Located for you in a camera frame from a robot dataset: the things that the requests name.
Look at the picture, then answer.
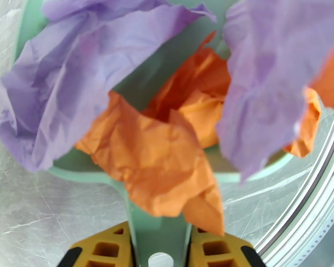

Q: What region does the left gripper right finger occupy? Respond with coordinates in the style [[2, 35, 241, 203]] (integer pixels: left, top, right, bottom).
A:
[[187, 226, 267, 267]]

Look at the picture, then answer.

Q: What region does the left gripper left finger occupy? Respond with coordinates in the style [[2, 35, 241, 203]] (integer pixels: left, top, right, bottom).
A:
[[57, 222, 135, 267]]

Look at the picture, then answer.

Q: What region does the mint green dustpan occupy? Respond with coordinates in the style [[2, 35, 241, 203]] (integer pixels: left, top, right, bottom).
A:
[[14, 0, 296, 267]]

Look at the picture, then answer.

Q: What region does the purple paper scrap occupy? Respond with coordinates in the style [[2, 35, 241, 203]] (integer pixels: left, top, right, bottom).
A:
[[216, 0, 334, 183], [0, 0, 218, 174]]

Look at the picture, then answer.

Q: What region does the aluminium mounting rail frame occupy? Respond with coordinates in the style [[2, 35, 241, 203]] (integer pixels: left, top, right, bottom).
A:
[[253, 88, 334, 267]]

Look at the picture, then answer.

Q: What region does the perforated white cable tray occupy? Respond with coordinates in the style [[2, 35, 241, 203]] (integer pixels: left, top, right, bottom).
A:
[[293, 202, 334, 267]]

